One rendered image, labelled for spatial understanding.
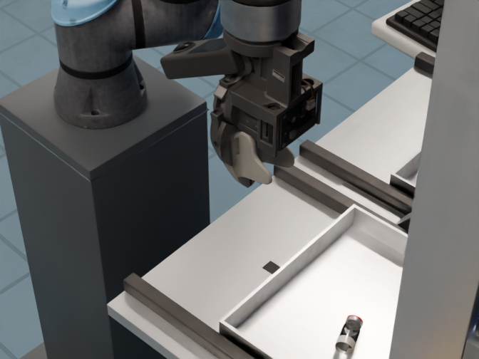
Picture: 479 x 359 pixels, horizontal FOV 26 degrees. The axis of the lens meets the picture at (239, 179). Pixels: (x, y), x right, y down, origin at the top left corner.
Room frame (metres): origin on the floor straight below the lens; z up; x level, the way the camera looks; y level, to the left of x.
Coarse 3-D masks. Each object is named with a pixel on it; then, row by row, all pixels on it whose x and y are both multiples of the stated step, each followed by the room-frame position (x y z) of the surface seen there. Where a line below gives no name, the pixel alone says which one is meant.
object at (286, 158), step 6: (258, 150) 0.83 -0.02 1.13; (282, 150) 0.81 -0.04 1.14; (288, 150) 0.81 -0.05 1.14; (258, 156) 0.83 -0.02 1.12; (264, 156) 0.83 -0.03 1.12; (270, 156) 0.82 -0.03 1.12; (282, 156) 0.81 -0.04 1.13; (288, 156) 0.81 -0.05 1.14; (270, 162) 0.82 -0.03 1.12; (276, 162) 0.82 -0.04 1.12; (282, 162) 0.81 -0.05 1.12; (288, 162) 0.81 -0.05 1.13; (252, 180) 0.82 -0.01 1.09
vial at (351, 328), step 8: (352, 320) 0.79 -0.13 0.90; (360, 320) 0.79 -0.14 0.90; (344, 328) 0.77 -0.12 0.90; (352, 328) 0.77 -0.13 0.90; (360, 328) 0.78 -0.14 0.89; (344, 336) 0.76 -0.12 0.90; (352, 336) 0.76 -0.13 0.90; (336, 344) 0.75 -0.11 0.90; (344, 344) 0.75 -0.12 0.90; (352, 344) 0.75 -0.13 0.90; (344, 352) 0.75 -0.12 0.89; (352, 352) 0.75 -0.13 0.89
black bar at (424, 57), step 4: (416, 56) 1.32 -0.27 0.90; (420, 56) 1.31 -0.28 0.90; (424, 56) 1.31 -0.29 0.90; (428, 56) 1.31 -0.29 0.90; (432, 56) 1.31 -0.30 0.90; (416, 60) 1.31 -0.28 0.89; (420, 60) 1.31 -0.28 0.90; (424, 60) 1.31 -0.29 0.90; (428, 60) 1.30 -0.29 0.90; (432, 60) 1.30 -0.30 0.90; (416, 64) 1.31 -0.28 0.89; (420, 64) 1.31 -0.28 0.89; (424, 64) 1.30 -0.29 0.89; (428, 64) 1.30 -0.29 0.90; (432, 64) 1.30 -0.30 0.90; (420, 68) 1.31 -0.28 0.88; (424, 68) 1.30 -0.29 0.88; (428, 68) 1.30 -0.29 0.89; (432, 68) 1.29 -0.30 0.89; (428, 72) 1.30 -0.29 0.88; (432, 72) 1.29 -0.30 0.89
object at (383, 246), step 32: (352, 224) 0.96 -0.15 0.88; (384, 224) 0.93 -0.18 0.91; (320, 256) 0.91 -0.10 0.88; (352, 256) 0.91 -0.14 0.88; (384, 256) 0.91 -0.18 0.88; (256, 288) 0.82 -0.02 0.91; (288, 288) 0.85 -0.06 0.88; (320, 288) 0.85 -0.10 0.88; (352, 288) 0.85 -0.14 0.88; (384, 288) 0.85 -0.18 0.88; (224, 320) 0.77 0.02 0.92; (256, 320) 0.80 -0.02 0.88; (288, 320) 0.80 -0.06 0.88; (320, 320) 0.80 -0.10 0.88; (384, 320) 0.80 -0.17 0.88; (256, 352) 0.74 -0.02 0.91; (288, 352) 0.75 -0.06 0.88; (320, 352) 0.75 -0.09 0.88; (384, 352) 0.75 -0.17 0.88
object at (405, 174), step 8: (416, 152) 1.07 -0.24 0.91; (408, 160) 1.05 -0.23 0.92; (416, 160) 1.07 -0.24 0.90; (400, 168) 1.04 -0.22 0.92; (408, 168) 1.05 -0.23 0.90; (416, 168) 1.07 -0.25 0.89; (392, 176) 1.03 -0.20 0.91; (400, 176) 1.04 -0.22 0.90; (408, 176) 1.06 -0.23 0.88; (416, 176) 1.06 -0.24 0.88; (392, 184) 1.02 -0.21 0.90; (400, 184) 1.02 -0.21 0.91; (408, 184) 1.01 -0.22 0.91; (408, 192) 1.01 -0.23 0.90
